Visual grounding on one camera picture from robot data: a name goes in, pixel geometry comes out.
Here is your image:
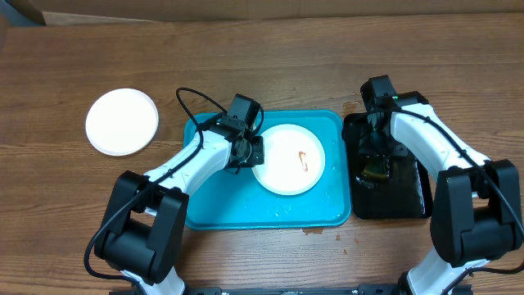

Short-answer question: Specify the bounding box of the white plate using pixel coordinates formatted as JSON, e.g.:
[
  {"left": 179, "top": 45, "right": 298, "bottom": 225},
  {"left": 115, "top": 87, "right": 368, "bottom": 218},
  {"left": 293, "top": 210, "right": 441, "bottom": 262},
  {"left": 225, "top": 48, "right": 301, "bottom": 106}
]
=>
[
  {"left": 85, "top": 88, "right": 159, "bottom": 157},
  {"left": 252, "top": 124, "right": 326, "bottom": 196}
]

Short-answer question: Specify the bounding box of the green yellow sponge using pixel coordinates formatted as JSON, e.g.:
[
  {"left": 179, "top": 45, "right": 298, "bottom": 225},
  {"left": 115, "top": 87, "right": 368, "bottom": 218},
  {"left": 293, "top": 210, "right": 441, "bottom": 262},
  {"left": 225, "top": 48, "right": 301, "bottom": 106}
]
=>
[{"left": 361, "top": 161, "right": 389, "bottom": 181}]

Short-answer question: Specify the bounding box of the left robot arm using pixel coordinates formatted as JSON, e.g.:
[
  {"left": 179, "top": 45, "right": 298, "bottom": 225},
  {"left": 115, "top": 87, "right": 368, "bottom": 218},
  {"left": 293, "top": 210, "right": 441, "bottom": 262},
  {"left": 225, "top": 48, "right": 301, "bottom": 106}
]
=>
[{"left": 84, "top": 94, "right": 264, "bottom": 294}]

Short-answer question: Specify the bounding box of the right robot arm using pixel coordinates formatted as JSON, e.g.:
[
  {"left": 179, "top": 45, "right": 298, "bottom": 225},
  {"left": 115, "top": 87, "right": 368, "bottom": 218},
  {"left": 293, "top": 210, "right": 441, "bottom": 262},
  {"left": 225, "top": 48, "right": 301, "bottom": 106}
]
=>
[{"left": 341, "top": 75, "right": 523, "bottom": 294}]

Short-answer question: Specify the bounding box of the teal plastic tray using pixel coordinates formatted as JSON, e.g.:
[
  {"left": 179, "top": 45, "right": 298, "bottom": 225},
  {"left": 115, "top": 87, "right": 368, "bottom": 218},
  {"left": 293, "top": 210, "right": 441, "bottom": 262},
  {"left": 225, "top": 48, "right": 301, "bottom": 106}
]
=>
[{"left": 186, "top": 110, "right": 351, "bottom": 230}]

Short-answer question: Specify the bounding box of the black plastic tray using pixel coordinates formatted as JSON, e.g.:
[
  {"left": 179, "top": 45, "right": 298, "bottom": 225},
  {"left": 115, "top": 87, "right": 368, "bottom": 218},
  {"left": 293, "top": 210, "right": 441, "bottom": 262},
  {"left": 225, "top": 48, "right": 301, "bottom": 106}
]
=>
[{"left": 341, "top": 113, "right": 433, "bottom": 220}]

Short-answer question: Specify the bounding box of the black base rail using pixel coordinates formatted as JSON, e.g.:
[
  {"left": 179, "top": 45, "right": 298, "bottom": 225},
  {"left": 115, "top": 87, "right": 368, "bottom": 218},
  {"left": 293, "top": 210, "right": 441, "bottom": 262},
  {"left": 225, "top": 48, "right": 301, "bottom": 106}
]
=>
[{"left": 109, "top": 282, "right": 476, "bottom": 295}]

